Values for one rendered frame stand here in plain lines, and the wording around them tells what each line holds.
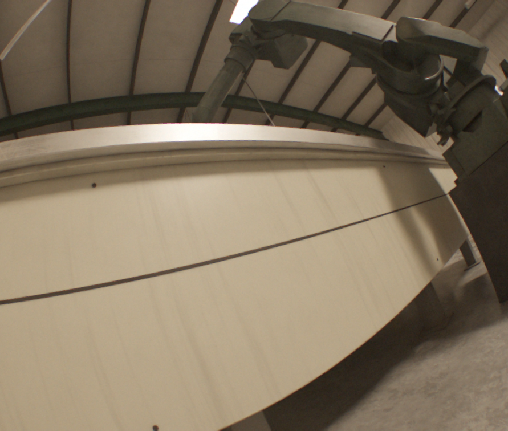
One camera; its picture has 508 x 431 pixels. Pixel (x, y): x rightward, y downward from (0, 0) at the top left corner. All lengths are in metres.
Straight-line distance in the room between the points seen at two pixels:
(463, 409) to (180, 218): 0.74
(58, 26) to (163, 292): 5.57
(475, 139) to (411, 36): 0.47
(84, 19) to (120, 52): 1.17
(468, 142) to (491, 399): 0.84
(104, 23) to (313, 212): 5.46
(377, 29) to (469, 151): 0.65
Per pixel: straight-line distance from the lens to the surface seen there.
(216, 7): 6.07
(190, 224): 0.48
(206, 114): 1.55
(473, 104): 1.21
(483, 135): 1.08
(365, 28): 1.29
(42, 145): 0.54
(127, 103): 6.34
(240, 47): 1.72
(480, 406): 0.67
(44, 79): 6.23
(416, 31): 1.16
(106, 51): 5.96
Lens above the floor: 0.42
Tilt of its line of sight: 21 degrees up
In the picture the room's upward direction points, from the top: 24 degrees counter-clockwise
